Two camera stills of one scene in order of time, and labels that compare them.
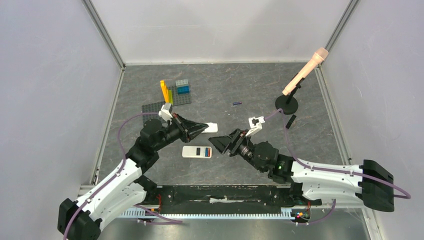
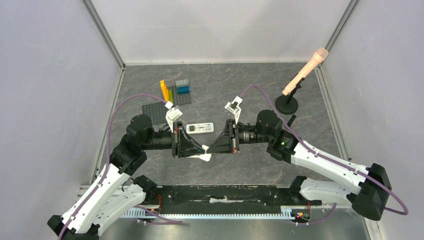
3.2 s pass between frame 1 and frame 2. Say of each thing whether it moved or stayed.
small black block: stayed
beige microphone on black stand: stayed
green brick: stayed
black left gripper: moved
